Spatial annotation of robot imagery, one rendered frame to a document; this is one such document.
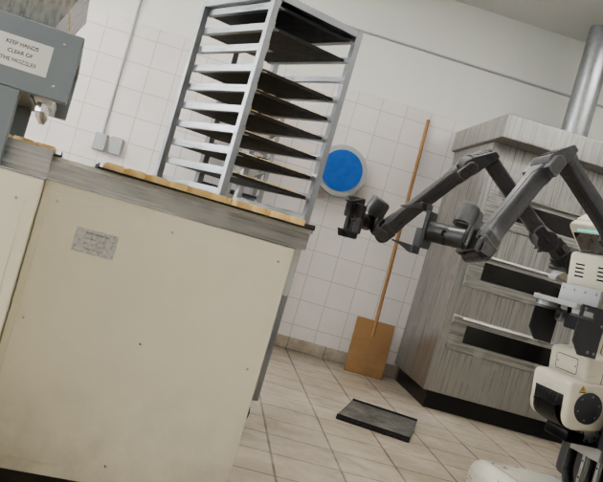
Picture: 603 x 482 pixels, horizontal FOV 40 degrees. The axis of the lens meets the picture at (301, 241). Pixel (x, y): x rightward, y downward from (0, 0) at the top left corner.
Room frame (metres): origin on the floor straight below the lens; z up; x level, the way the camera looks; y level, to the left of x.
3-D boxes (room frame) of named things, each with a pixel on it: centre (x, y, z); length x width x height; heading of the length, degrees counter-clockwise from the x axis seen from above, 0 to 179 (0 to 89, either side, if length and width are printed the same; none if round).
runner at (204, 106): (3.66, 0.53, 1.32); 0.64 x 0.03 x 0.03; 36
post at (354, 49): (3.66, 0.01, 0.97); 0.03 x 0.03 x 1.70; 36
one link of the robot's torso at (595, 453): (2.71, -1.07, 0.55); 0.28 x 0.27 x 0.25; 16
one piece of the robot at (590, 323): (2.74, -0.93, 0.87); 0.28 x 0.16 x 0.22; 16
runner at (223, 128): (3.66, 0.53, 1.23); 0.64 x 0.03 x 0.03; 36
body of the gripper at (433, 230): (2.23, -0.34, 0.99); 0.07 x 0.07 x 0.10; 61
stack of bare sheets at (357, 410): (4.60, -0.69, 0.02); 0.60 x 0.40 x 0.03; 168
